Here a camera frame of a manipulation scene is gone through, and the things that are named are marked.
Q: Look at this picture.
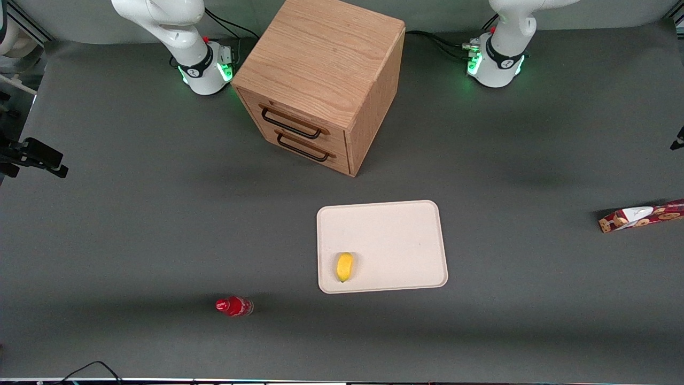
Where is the red plaid cookie box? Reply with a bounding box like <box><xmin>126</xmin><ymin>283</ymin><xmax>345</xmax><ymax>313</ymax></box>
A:
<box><xmin>598</xmin><ymin>198</ymin><xmax>684</xmax><ymax>234</ymax></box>

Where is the cream rectangular tray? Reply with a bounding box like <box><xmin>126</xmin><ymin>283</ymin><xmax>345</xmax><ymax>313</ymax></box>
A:
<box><xmin>316</xmin><ymin>200</ymin><xmax>449</xmax><ymax>295</ymax></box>

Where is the wooden two-drawer cabinet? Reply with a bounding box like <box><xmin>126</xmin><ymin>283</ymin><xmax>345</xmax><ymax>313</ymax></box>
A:
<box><xmin>231</xmin><ymin>0</ymin><xmax>406</xmax><ymax>178</ymax></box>

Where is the red bottle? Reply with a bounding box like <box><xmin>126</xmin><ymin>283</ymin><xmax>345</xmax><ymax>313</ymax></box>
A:
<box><xmin>215</xmin><ymin>296</ymin><xmax>254</xmax><ymax>318</ymax></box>

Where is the black drawer handle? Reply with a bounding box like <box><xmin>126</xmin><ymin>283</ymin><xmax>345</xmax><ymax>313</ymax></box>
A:
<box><xmin>260</xmin><ymin>106</ymin><xmax>324</xmax><ymax>140</ymax></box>
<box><xmin>276</xmin><ymin>133</ymin><xmax>331</xmax><ymax>163</ymax></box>

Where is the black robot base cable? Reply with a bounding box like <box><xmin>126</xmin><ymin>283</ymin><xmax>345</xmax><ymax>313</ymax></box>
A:
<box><xmin>405</xmin><ymin>30</ymin><xmax>480</xmax><ymax>60</ymax></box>
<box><xmin>203</xmin><ymin>7</ymin><xmax>260</xmax><ymax>40</ymax></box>

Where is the thin black cable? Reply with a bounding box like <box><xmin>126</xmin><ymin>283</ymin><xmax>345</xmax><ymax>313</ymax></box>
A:
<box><xmin>52</xmin><ymin>360</ymin><xmax>125</xmax><ymax>385</ymax></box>

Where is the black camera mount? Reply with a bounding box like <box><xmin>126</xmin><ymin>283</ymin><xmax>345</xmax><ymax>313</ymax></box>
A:
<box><xmin>0</xmin><ymin>137</ymin><xmax>69</xmax><ymax>179</ymax></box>

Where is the aluminium frame profile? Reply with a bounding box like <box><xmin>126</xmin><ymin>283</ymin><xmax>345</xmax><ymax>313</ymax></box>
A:
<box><xmin>0</xmin><ymin>0</ymin><xmax>55</xmax><ymax>44</ymax></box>

